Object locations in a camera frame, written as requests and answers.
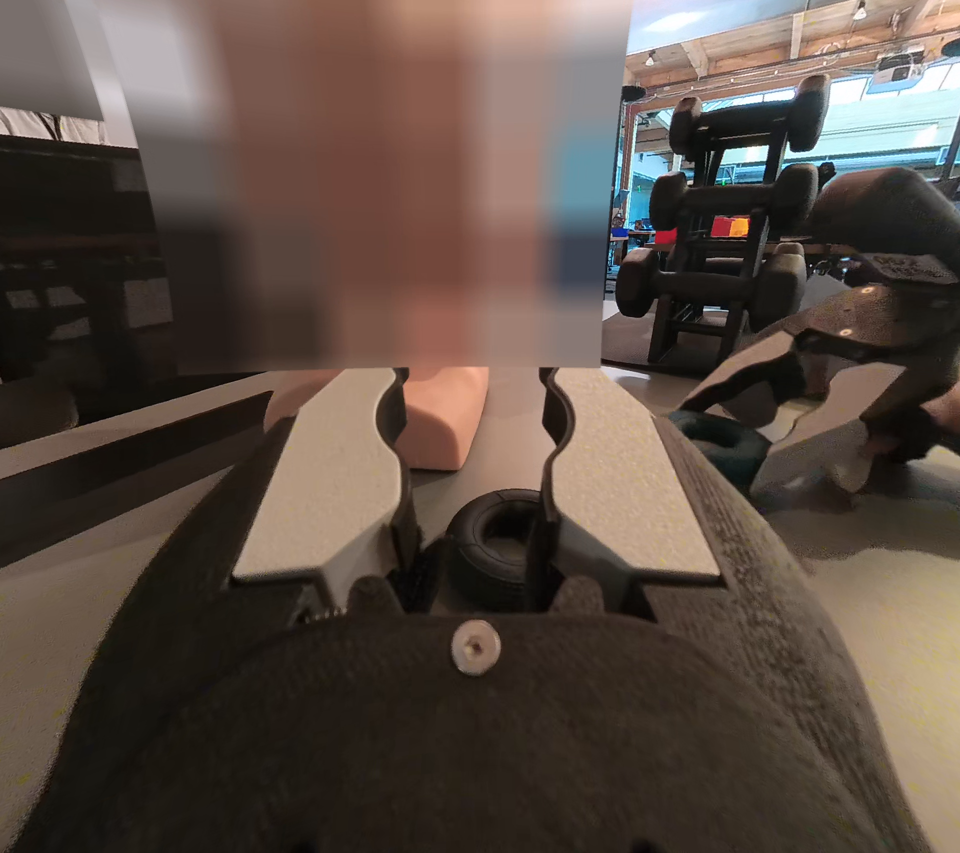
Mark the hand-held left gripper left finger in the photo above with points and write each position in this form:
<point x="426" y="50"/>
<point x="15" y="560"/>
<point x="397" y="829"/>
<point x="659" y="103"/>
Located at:
<point x="330" y="485"/>

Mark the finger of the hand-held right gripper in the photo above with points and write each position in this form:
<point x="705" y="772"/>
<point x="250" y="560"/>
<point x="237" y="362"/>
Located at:
<point x="844" y="433"/>
<point x="757" y="377"/>

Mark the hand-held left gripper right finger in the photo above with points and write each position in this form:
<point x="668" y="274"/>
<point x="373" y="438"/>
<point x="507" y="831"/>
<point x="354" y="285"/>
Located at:
<point x="630" y="485"/>

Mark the teal rubber tyre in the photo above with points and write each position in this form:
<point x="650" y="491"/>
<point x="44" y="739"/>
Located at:
<point x="720" y="440"/>

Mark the black rubber tyre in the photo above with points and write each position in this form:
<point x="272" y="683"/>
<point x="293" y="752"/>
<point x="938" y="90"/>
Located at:
<point x="472" y="560"/>

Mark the black dumbbell rack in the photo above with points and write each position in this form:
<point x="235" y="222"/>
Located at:
<point x="720" y="283"/>

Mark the black dumbbell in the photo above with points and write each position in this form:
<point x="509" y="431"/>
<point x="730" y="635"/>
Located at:
<point x="697" y="283"/>
<point x="750" y="118"/>
<point x="727" y="197"/>

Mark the pink rounded block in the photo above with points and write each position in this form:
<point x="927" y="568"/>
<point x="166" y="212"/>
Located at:
<point x="442" y="422"/>

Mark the dark grey floor mat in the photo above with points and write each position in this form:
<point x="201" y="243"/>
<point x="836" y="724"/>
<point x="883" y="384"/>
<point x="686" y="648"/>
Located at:
<point x="626" y="343"/>

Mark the ceiling projector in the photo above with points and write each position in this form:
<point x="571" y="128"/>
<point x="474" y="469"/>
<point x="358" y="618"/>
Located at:
<point x="896" y="69"/>

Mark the red bin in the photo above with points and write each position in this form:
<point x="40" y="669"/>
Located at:
<point x="724" y="225"/>

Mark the dark storage shelf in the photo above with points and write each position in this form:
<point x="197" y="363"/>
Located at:
<point x="67" y="253"/>

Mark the black table rail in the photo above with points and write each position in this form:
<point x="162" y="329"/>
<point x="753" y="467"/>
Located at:
<point x="127" y="463"/>

